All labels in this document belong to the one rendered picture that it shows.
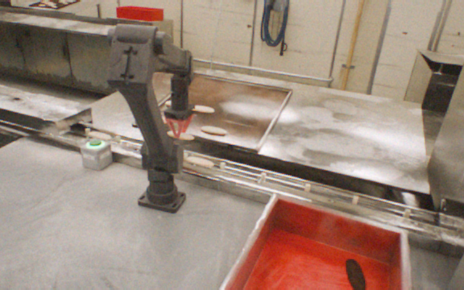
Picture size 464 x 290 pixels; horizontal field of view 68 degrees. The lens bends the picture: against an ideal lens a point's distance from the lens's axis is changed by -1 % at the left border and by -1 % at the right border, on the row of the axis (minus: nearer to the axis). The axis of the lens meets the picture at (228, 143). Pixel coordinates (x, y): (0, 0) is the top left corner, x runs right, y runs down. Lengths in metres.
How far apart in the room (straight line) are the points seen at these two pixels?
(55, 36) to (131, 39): 3.78
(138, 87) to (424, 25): 3.92
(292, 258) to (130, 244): 0.39
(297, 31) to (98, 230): 4.11
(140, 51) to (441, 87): 2.26
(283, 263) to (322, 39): 4.03
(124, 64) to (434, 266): 0.85
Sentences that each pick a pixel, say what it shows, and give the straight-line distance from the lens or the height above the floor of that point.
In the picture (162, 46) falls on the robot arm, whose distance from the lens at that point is 0.68.
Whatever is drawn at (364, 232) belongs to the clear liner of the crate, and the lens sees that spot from 0.90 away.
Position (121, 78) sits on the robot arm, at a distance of 0.67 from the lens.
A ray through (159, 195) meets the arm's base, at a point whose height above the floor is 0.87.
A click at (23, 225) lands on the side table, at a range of 1.04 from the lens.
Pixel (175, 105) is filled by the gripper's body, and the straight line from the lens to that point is 1.10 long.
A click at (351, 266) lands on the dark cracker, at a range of 0.89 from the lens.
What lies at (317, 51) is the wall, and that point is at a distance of 4.72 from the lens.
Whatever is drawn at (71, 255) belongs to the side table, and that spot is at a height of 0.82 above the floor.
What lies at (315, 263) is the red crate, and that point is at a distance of 0.88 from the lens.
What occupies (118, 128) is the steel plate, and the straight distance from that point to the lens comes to 1.52.
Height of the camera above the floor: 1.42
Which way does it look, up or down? 26 degrees down
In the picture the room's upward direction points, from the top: 4 degrees clockwise
